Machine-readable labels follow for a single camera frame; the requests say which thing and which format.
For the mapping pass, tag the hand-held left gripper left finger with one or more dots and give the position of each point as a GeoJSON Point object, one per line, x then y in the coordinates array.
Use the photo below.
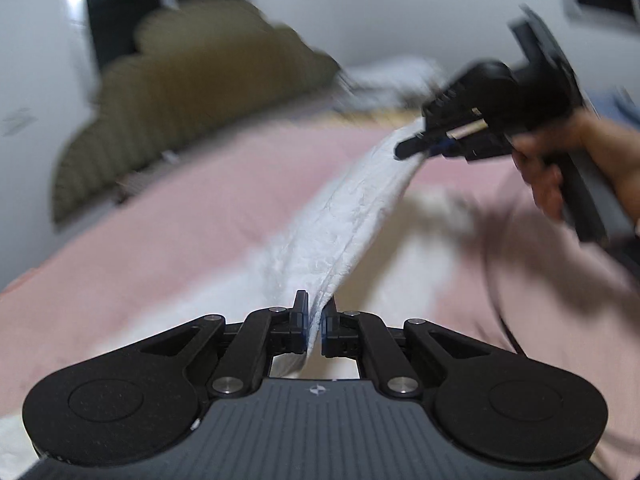
{"type": "Point", "coordinates": [300, 327]}

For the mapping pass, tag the pink bed blanket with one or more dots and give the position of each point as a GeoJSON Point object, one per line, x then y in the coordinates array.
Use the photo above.
{"type": "Point", "coordinates": [175, 240]}

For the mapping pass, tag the person's right hand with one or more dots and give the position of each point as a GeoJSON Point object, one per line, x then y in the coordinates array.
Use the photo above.
{"type": "Point", "coordinates": [542, 185]}

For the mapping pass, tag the blue cloth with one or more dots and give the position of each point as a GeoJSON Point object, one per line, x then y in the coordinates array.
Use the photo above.
{"type": "Point", "coordinates": [617, 105]}

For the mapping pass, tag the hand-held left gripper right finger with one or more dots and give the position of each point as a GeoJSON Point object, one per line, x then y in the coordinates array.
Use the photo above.
{"type": "Point", "coordinates": [327, 331]}

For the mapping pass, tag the person's right forearm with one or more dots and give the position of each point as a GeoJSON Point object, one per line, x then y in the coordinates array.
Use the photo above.
{"type": "Point", "coordinates": [629, 160]}

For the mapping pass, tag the olive tufted headboard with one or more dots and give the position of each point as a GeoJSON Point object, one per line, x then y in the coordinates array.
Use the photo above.
{"type": "Point", "coordinates": [200, 85]}

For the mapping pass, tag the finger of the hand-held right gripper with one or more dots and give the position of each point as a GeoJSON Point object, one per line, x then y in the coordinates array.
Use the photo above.
{"type": "Point", "coordinates": [417, 146]}

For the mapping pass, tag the white towel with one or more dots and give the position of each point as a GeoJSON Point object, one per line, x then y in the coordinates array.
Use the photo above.
{"type": "Point", "coordinates": [345, 230]}

